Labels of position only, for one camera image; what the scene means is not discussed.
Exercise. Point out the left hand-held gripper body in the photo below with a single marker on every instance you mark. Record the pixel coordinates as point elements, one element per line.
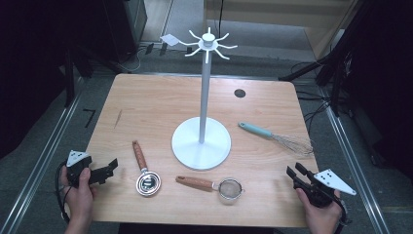
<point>76,157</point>

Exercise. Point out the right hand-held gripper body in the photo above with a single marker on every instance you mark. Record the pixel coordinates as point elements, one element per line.
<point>331,180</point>

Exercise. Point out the white utensil rack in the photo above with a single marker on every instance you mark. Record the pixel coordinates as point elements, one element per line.
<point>201,152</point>

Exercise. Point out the person's left hand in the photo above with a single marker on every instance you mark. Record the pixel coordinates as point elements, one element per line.
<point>78,201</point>

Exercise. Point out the person's right hand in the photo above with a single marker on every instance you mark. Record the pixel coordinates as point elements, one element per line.
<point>321,219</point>

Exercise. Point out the dark round table grommet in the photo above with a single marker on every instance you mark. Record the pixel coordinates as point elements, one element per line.
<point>239,93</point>

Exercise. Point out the black metal stand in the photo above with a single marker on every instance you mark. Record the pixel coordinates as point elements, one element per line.
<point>328,65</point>

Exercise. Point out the black cabinet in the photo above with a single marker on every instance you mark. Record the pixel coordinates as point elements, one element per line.
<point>126,29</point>

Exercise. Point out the white paper tag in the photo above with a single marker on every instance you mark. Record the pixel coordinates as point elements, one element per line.
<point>169,39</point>

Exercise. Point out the light wooden shelf unit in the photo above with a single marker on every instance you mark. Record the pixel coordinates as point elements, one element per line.
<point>292,13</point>

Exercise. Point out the metal floor rail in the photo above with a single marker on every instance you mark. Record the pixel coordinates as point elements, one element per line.
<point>354,156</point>
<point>35,165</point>

